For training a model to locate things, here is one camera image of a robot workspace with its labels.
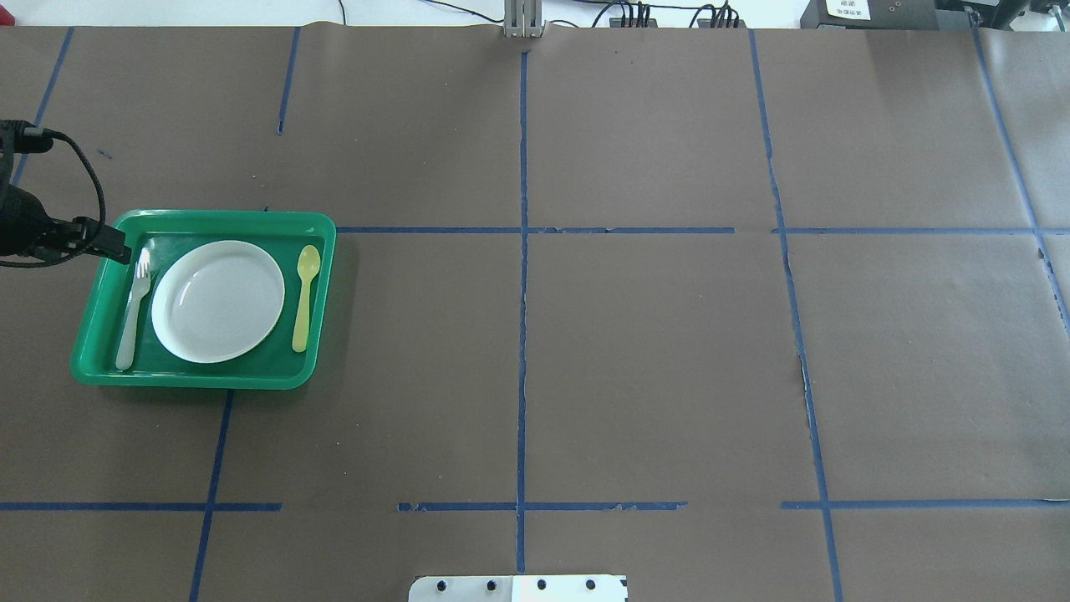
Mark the yellow plastic spoon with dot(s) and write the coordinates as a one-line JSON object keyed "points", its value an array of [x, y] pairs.
{"points": [[308, 265]]}

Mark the green plastic tray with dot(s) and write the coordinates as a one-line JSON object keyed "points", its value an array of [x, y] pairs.
{"points": [[171, 233]]}

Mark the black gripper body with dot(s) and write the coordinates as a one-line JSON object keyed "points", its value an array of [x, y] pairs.
{"points": [[18, 224]]}

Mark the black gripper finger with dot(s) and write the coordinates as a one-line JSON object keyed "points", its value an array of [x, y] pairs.
{"points": [[101, 240]]}

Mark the clear plastic fork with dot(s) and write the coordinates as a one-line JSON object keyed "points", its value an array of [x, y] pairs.
{"points": [[139, 289]]}

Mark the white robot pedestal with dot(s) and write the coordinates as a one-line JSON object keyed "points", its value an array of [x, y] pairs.
{"points": [[521, 587]]}

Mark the aluminium frame post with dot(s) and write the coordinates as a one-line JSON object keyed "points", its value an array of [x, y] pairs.
{"points": [[523, 19]]}

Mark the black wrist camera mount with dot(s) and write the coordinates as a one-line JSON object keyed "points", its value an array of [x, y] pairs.
{"points": [[21, 137]]}

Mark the white round plate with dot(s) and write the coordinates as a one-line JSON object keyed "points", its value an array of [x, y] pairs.
{"points": [[218, 302]]}

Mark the black desktop box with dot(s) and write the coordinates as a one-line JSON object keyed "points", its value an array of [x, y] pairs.
{"points": [[873, 15]]}

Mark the brown paper table cover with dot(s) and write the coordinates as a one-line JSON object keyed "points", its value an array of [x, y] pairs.
{"points": [[747, 315]]}

